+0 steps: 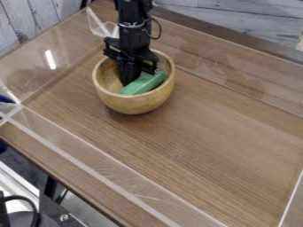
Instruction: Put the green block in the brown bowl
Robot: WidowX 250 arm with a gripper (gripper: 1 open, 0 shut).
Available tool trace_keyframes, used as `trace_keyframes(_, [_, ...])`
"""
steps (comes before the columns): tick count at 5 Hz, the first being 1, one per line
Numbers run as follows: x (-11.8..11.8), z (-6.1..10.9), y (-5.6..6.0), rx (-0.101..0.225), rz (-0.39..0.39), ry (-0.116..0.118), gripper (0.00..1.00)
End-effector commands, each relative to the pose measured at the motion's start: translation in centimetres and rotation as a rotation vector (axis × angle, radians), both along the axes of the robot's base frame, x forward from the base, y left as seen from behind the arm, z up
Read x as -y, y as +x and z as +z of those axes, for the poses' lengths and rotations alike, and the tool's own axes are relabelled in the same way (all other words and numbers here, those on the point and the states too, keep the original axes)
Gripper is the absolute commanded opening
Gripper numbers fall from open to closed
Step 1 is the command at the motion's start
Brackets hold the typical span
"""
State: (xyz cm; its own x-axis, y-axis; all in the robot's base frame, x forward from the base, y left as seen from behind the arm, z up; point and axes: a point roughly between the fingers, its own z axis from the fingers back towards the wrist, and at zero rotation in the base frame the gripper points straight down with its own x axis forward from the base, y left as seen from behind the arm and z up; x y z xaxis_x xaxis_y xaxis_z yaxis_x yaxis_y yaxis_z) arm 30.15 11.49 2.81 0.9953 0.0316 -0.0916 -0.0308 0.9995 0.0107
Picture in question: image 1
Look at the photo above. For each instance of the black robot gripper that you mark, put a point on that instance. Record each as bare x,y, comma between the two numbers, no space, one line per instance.
130,50

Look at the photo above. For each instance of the green rectangular block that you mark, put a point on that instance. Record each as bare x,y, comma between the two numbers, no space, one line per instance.
146,83

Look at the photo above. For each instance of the light wooden bowl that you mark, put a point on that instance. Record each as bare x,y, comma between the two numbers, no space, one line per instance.
133,104

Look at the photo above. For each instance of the blue object at left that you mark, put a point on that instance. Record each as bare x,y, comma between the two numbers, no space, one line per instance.
4,99

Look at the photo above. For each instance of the black table leg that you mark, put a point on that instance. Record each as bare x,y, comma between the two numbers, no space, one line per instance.
51,186

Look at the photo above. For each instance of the clear acrylic corner bracket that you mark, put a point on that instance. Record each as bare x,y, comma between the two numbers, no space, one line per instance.
99,28

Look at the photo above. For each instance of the clear acrylic enclosure wall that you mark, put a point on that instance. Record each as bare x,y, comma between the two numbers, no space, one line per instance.
213,160

